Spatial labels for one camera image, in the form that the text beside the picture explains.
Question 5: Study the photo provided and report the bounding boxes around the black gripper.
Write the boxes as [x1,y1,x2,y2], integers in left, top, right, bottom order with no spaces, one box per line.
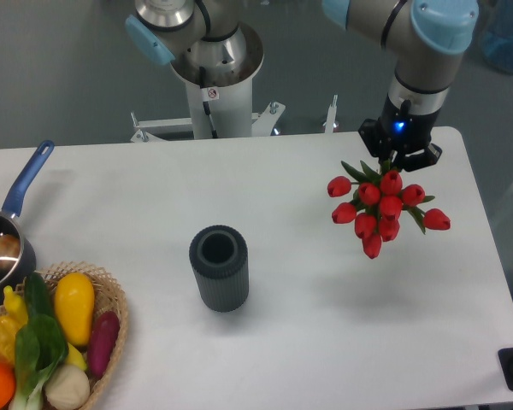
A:
[358,96,443,172]

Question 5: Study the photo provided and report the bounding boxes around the red tulip bouquet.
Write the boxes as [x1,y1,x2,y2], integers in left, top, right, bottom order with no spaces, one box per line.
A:
[327,161,451,259]

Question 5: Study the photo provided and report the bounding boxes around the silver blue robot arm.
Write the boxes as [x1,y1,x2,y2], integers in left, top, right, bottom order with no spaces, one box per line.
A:
[125,1,479,172]

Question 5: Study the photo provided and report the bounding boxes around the blue translucent container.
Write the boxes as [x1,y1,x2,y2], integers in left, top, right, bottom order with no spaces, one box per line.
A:
[479,0,513,74]

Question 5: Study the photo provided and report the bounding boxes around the dark grey ribbed vase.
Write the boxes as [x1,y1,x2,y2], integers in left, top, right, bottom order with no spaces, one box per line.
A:
[189,225,250,313]

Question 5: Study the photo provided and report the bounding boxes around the woven wicker basket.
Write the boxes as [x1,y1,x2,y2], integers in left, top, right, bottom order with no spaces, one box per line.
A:
[0,263,128,409]

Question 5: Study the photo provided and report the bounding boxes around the purple eggplant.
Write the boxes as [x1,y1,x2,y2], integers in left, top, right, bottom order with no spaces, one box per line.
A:
[87,311,120,378]

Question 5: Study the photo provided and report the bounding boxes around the yellow squash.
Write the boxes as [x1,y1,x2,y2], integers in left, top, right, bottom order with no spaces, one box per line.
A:
[54,272,95,348]

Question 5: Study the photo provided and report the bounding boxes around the yellow banana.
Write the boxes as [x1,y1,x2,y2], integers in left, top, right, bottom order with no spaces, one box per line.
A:
[64,343,88,372]

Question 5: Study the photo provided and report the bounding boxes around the green cucumber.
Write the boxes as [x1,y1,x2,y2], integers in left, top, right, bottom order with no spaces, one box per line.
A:
[24,272,55,318]

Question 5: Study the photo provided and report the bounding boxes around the green leafy bok choy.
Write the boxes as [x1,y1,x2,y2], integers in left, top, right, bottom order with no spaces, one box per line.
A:
[9,314,68,409]

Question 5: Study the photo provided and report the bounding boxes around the beige garlic bulb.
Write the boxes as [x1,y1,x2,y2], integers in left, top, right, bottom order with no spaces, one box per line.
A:
[44,365,90,410]

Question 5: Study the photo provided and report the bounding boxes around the brown bread roll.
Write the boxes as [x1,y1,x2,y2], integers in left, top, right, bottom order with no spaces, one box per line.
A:
[0,234,21,272]

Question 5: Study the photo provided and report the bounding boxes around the small yellow pepper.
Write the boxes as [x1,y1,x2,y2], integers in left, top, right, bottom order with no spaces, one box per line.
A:
[3,286,28,325]

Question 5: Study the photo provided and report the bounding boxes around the yellow bell pepper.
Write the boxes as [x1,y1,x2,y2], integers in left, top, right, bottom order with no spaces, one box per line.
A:
[0,315,21,366]

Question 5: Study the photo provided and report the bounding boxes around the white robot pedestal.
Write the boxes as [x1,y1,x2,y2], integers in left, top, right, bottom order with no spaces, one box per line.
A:
[126,16,286,139]

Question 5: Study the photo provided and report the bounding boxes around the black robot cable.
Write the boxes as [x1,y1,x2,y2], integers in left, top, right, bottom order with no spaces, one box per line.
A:
[198,66,219,139]

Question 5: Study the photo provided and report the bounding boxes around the blue handled saucepan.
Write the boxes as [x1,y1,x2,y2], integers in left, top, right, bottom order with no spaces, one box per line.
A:
[0,140,55,305]

